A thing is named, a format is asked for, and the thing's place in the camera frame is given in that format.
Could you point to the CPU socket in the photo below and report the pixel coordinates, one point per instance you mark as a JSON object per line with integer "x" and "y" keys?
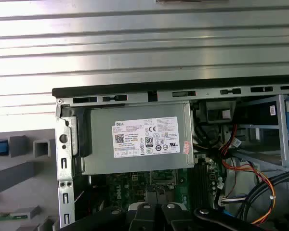
{"x": 154, "y": 195}

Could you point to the grey parts rack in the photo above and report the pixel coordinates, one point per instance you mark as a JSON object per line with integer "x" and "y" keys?
{"x": 19, "y": 175}

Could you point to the grey power supply unit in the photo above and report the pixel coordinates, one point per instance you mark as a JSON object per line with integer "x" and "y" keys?
{"x": 103, "y": 134}

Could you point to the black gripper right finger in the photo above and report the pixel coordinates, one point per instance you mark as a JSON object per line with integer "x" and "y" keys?
{"x": 175, "y": 219}

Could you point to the black RAM slot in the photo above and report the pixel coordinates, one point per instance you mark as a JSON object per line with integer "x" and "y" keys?
{"x": 204, "y": 183}
{"x": 194, "y": 183}

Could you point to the black open PC case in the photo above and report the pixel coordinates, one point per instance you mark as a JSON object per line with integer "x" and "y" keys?
{"x": 65, "y": 144}

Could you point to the green RAM stick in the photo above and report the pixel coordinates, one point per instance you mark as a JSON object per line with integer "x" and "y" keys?
{"x": 4, "y": 216}

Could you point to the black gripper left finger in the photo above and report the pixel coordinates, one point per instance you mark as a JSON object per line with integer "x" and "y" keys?
{"x": 142, "y": 219}

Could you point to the metal optical drive bay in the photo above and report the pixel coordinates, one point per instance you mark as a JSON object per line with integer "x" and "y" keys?
{"x": 281, "y": 120}

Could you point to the green motherboard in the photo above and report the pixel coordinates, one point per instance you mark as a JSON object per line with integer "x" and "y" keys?
{"x": 125, "y": 185}

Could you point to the metal socket cover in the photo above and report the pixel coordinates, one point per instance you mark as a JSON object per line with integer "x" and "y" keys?
{"x": 153, "y": 180}

